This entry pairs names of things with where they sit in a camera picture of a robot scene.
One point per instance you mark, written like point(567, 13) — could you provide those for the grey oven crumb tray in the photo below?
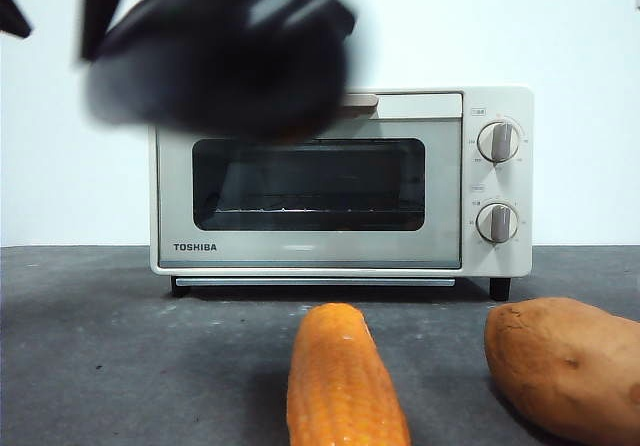
point(310, 281)

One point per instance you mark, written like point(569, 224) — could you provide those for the large beige temperature knob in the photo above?
point(499, 142)

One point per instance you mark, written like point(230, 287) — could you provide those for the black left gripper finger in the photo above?
point(10, 13)
point(97, 6)

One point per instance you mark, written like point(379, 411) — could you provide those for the cream Toshiba toaster oven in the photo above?
point(524, 186)

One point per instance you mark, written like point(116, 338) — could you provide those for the small beige timer knob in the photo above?
point(497, 223)

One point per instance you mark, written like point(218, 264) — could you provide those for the yellow corn cob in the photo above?
point(340, 381)

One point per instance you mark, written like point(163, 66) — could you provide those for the purple eggplant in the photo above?
point(170, 76)

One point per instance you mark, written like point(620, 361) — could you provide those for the brown sweet potato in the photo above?
point(565, 366)

